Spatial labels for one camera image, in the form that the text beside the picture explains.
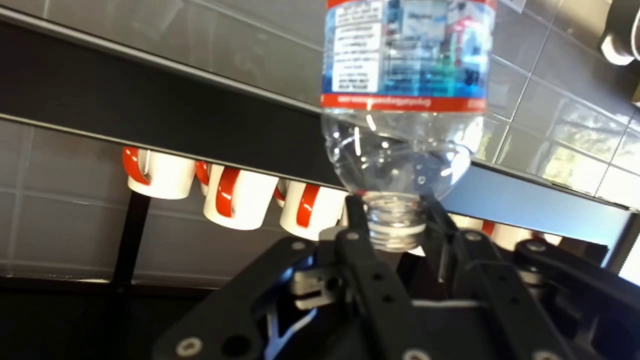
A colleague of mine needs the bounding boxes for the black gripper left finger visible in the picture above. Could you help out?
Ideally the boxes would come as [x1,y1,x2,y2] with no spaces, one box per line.
[150,194,420,360]

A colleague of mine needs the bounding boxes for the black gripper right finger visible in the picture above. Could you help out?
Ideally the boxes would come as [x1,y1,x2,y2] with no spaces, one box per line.
[420,198,640,360]

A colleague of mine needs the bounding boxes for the dark metal shelf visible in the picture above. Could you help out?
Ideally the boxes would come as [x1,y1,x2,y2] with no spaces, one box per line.
[0,5,640,267]

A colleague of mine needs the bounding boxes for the black shelf post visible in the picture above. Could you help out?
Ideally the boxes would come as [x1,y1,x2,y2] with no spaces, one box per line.
[109,191,152,291]

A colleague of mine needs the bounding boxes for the white mug red handle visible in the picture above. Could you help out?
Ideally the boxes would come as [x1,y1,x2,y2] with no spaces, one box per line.
[482,219,537,253]
[272,180,351,241]
[194,160,283,231]
[120,145,201,201]

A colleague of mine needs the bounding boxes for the clear plastic water bottle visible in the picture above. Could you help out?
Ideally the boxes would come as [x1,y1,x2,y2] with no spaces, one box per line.
[318,0,500,256]

